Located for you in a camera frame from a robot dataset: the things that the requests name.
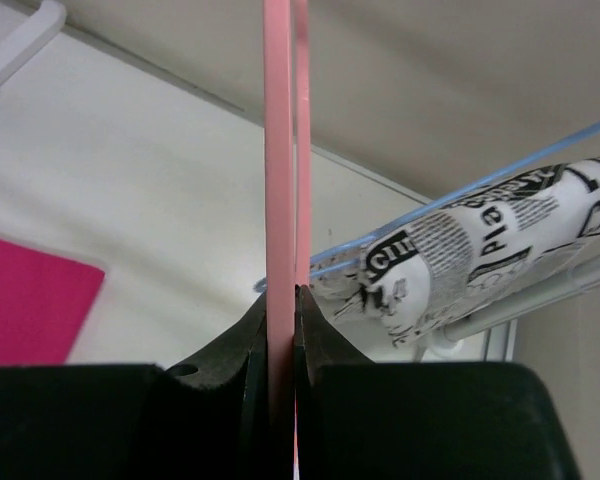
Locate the pink trousers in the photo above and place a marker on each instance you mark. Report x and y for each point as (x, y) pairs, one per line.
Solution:
(44, 302)

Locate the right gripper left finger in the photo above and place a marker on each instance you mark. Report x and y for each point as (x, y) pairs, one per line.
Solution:
(204, 418)

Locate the pink plastic hanger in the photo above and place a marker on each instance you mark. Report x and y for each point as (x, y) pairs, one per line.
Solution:
(287, 140)

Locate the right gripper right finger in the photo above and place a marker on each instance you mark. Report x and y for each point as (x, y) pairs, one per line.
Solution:
(358, 419)

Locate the black white printed garment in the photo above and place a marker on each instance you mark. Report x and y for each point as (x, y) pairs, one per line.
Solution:
(459, 258)

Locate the blue wire hanger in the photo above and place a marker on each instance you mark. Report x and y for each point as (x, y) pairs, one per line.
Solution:
(509, 169)

